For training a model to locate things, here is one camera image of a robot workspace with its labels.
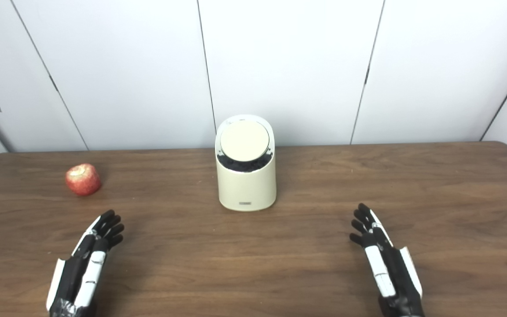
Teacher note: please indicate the cream-colored bin body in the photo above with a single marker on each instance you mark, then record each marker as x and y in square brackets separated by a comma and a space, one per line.
[247, 189]

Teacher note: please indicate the round cream bin lid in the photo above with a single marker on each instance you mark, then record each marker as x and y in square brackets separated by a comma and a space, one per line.
[244, 141]

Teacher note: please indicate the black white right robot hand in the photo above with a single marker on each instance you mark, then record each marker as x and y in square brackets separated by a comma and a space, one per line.
[396, 277]

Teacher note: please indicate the red apple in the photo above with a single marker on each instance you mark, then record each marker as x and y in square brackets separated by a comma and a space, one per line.
[83, 179]

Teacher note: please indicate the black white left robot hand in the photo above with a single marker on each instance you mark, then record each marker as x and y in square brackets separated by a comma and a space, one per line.
[71, 281]

